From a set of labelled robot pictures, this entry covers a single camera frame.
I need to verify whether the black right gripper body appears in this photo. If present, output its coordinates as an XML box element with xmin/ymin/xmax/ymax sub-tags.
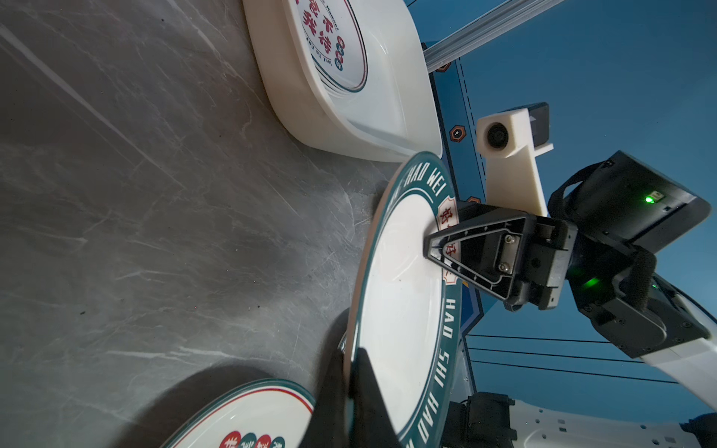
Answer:
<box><xmin>503</xmin><ymin>151</ymin><xmax>711</xmax><ymax>358</ymax></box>

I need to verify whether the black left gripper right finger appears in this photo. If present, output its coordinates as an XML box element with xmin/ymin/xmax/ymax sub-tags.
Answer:
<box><xmin>349</xmin><ymin>348</ymin><xmax>401</xmax><ymax>448</ymax></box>

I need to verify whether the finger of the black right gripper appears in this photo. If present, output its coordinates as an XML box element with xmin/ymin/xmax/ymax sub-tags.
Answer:
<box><xmin>424</xmin><ymin>212</ymin><xmax>535</xmax><ymax>300</ymax></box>

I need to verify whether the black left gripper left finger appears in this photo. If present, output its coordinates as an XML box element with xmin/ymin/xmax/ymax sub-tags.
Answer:
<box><xmin>300</xmin><ymin>349</ymin><xmax>348</xmax><ymax>448</ymax></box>

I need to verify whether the green rim plate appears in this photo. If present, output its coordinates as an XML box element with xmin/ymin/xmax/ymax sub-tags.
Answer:
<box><xmin>344</xmin><ymin>152</ymin><xmax>462</xmax><ymax>447</ymax></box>

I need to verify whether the white red text plate back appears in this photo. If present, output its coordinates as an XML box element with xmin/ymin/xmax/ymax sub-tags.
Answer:
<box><xmin>289</xmin><ymin>0</ymin><xmax>369</xmax><ymax>96</ymax></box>

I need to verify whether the white red text plate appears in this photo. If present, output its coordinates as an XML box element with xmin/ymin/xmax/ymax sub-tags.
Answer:
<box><xmin>289</xmin><ymin>0</ymin><xmax>369</xmax><ymax>96</ymax></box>
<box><xmin>164</xmin><ymin>379</ymin><xmax>316</xmax><ymax>448</ymax></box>

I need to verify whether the white plastic bin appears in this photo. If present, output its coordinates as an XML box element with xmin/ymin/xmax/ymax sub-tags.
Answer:
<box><xmin>243</xmin><ymin>0</ymin><xmax>443</xmax><ymax>162</ymax></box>

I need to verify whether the white red text plate front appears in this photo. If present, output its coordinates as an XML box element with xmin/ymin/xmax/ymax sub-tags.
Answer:
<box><xmin>164</xmin><ymin>379</ymin><xmax>316</xmax><ymax>448</ymax></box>

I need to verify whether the aluminium corner post right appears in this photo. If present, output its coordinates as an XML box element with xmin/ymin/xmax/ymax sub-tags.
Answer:
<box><xmin>424</xmin><ymin>0</ymin><xmax>564</xmax><ymax>73</ymax></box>

